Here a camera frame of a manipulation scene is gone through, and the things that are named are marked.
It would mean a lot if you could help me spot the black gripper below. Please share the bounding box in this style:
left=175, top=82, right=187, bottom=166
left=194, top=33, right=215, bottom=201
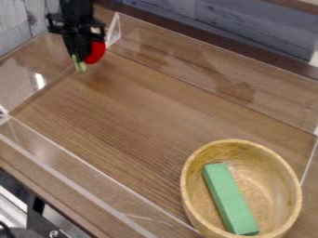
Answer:
left=45, top=13, right=107, bottom=62

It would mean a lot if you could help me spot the red toy strawberry green stem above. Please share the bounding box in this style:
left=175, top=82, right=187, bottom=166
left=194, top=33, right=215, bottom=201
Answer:
left=72, top=41, right=107, bottom=72

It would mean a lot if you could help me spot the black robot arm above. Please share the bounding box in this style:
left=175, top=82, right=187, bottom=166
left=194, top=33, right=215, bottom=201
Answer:
left=45, top=0, right=107, bottom=65

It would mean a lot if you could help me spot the green rectangular block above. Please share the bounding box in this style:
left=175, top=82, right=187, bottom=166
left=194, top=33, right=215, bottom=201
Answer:
left=203, top=163, right=259, bottom=236

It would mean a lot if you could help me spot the black metal stand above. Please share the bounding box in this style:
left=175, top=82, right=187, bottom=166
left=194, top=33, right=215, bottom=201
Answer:
left=27, top=197, right=71, bottom=238

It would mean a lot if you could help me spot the wooden bowl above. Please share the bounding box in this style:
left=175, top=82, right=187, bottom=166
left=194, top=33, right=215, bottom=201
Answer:
left=180, top=139, right=302, bottom=238

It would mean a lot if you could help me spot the clear acrylic enclosure wall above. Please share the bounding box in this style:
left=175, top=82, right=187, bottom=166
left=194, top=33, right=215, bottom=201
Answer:
left=0, top=15, right=318, bottom=238

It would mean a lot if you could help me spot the black cable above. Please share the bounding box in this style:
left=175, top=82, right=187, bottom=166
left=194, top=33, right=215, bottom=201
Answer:
left=0, top=220, right=13, bottom=238

